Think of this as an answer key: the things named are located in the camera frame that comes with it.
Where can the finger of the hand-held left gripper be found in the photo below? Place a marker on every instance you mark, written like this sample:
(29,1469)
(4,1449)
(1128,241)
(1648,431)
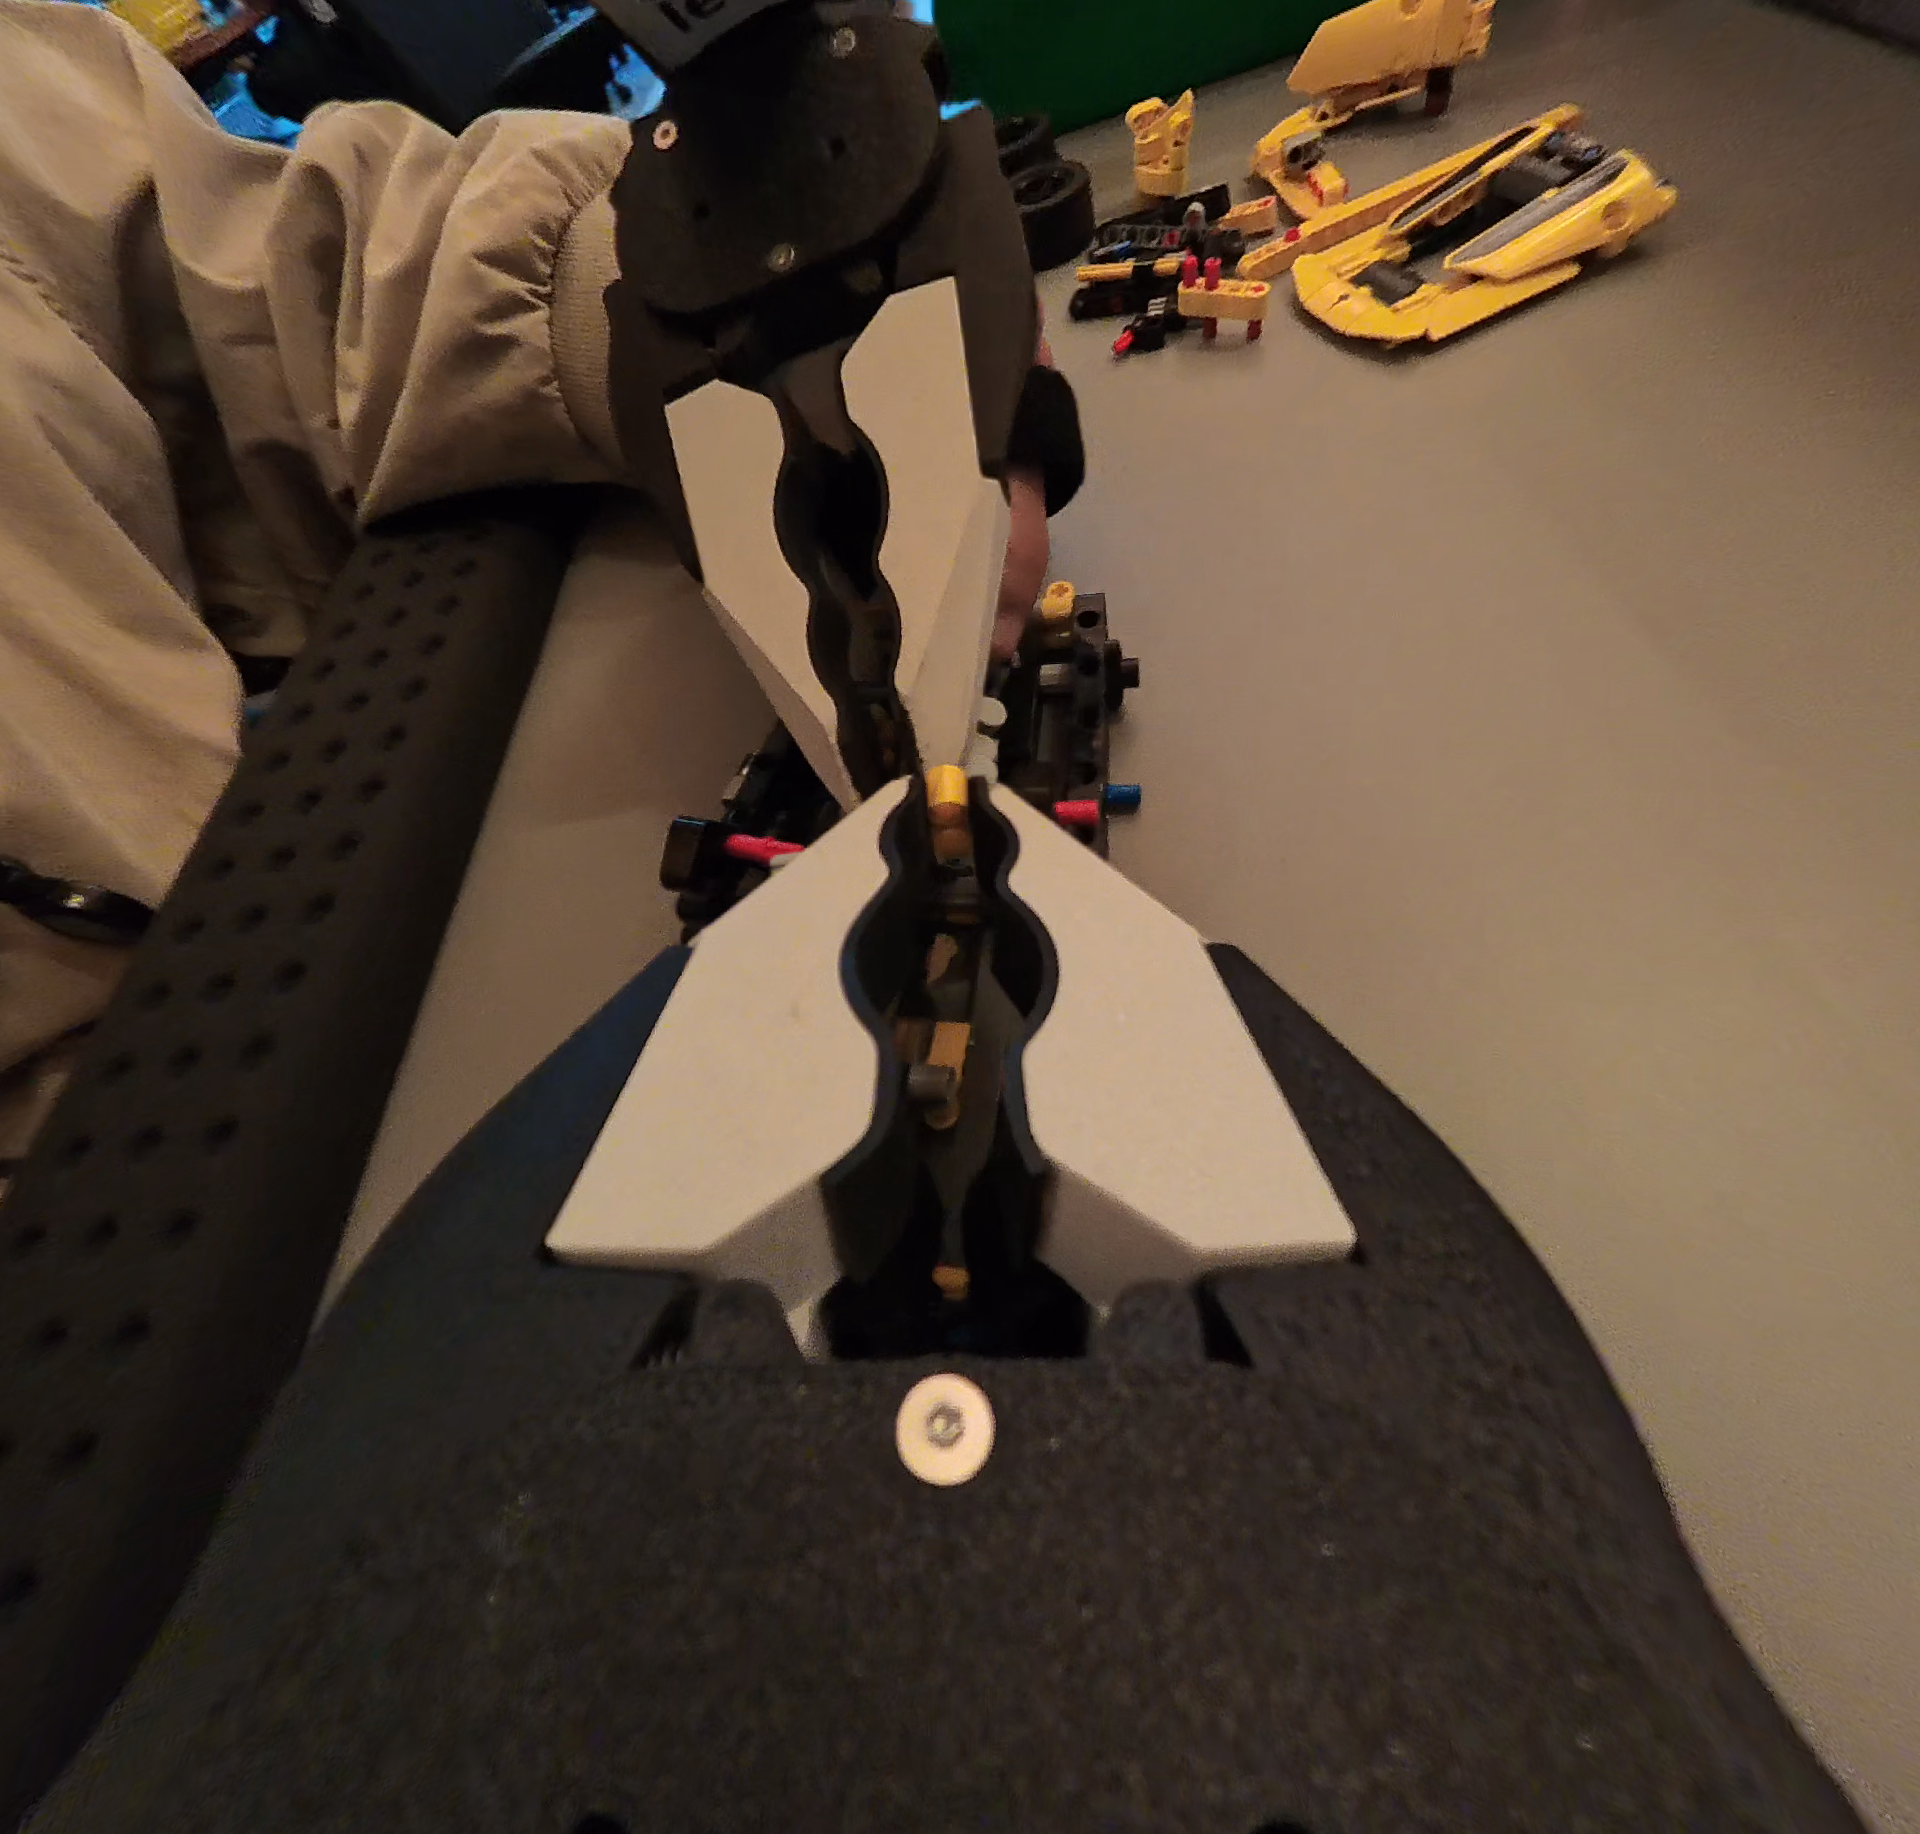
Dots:
(944,515)
(734,545)

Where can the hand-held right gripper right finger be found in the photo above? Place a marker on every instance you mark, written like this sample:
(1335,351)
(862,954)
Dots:
(1170,1114)

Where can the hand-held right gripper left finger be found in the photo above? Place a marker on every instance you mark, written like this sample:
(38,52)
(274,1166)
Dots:
(721,1114)

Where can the brick-built toy car chassis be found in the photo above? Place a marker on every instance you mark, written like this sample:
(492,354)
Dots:
(1081,709)

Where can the grey desk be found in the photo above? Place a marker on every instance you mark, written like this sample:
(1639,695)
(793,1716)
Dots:
(1500,964)

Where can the person's left hand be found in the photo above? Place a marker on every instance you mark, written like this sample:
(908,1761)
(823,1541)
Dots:
(1024,559)

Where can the black toy wheel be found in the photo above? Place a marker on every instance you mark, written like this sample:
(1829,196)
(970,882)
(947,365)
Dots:
(1054,214)
(1024,138)

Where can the small yellow brick piece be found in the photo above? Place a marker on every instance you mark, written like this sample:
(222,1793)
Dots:
(1160,147)

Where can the green storage bin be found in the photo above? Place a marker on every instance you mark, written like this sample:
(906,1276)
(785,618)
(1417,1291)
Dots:
(1200,5)

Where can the beige clothing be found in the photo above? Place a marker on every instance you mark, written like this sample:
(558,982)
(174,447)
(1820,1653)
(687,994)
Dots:
(225,438)

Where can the yellow toy car roof panel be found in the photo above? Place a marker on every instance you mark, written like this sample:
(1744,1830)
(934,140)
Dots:
(1500,267)

